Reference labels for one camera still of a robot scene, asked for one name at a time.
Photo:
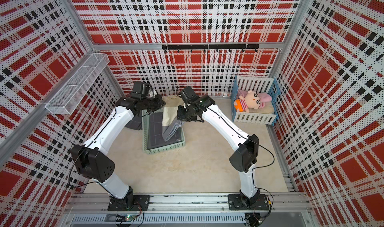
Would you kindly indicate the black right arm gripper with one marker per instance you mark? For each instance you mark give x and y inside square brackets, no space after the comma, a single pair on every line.
[180,115]

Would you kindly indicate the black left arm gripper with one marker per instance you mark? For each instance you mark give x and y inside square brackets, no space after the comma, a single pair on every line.
[159,102]

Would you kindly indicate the green perforated plastic basket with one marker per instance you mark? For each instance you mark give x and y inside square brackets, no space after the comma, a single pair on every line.
[145,120]

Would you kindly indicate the beige and grey pillowcase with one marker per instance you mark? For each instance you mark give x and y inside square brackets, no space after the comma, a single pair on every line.
[171,119]

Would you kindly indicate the dark grey checked pillowcase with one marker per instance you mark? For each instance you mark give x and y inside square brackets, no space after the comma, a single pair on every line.
[160,134]
[136,123]

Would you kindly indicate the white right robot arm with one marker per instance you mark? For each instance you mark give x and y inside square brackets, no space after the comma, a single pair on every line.
[246,147]

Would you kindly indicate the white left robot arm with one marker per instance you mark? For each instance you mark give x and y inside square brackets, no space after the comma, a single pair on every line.
[91,158]

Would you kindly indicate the pink plush doll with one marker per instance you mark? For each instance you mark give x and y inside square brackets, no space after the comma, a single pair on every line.
[252,100]

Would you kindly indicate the blue white toy crib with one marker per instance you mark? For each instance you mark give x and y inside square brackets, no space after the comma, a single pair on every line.
[268,91]

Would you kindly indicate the cream fluffy crib mattress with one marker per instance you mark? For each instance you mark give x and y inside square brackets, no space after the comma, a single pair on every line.
[268,108]

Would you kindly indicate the small green circuit board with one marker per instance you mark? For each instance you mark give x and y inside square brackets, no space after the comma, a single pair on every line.
[125,218]

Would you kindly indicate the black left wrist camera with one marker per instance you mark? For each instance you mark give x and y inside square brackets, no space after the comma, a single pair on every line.
[140,90]

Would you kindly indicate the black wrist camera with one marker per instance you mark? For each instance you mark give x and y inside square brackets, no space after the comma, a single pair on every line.
[140,90]
[188,95]

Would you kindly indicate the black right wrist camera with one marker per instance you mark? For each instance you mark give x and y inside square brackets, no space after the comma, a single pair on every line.
[188,95]

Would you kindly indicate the white wire mesh shelf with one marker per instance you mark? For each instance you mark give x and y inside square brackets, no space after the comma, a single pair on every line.
[66,100]

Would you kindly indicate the black wall hook rail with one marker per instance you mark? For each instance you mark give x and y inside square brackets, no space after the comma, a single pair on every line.
[211,47]

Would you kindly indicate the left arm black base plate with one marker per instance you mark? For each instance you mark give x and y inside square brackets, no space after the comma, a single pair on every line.
[130,203]

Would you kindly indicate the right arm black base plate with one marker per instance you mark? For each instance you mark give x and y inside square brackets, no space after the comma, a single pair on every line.
[259,202]

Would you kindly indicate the aluminium front rail frame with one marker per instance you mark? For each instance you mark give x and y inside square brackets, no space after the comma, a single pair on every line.
[287,209]

